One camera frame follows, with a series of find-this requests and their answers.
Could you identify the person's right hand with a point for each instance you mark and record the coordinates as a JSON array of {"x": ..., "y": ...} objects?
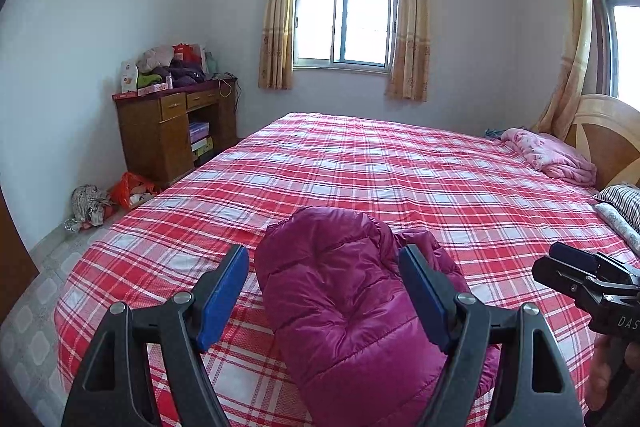
[{"x": 600, "y": 372}]

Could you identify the brown wooden desk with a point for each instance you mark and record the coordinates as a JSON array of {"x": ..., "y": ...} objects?
[{"x": 150, "y": 142}]

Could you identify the tall glass window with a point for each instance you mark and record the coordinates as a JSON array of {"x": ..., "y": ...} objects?
[{"x": 620, "y": 32}]

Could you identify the red plastic bag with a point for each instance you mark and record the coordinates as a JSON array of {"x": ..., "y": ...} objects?
[{"x": 127, "y": 189}]

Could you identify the brown wooden door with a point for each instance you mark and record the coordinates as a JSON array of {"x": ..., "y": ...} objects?
[{"x": 12, "y": 257}]

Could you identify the blue cloth item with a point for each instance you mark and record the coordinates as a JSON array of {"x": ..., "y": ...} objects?
[{"x": 492, "y": 133}]

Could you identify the wooden headboard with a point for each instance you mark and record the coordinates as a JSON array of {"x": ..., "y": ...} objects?
[{"x": 610, "y": 142}]

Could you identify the yellow floral curtain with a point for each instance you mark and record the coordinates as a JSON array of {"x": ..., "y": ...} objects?
[
  {"x": 410, "y": 22},
  {"x": 277, "y": 17}
]

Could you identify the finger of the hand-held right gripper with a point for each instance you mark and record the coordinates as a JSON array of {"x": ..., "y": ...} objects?
[
  {"x": 575, "y": 257},
  {"x": 560, "y": 277}
]

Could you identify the grey patterned cloth bundle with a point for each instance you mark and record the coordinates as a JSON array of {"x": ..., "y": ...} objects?
[{"x": 87, "y": 204}]

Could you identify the grey patterned pillow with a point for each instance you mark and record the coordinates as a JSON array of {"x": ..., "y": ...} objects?
[{"x": 620, "y": 224}]

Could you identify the stack of boxes in desk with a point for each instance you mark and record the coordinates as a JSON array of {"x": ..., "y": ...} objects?
[{"x": 200, "y": 139}]

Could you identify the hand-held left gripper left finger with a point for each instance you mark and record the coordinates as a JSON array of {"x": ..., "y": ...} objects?
[{"x": 222, "y": 302}]

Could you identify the white printed box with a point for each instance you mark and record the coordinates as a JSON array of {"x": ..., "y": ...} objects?
[{"x": 128, "y": 77}]

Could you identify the pile of clothes and bags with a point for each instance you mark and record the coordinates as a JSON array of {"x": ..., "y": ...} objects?
[{"x": 175, "y": 67}]

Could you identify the magenta puffer jacket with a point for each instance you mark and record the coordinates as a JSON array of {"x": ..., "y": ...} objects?
[{"x": 340, "y": 297}]

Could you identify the pink floral blanket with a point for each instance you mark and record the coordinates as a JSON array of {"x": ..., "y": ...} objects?
[{"x": 550, "y": 157}]

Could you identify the long yellow curtain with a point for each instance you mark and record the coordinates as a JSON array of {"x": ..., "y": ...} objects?
[{"x": 570, "y": 47}]

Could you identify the sliding glass window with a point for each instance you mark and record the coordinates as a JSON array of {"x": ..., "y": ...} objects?
[{"x": 345, "y": 22}]

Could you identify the bed with red plaid sheet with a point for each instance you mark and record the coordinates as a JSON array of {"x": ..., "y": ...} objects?
[{"x": 400, "y": 177}]

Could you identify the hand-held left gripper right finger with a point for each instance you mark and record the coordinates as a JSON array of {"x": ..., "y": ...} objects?
[{"x": 425, "y": 302}]

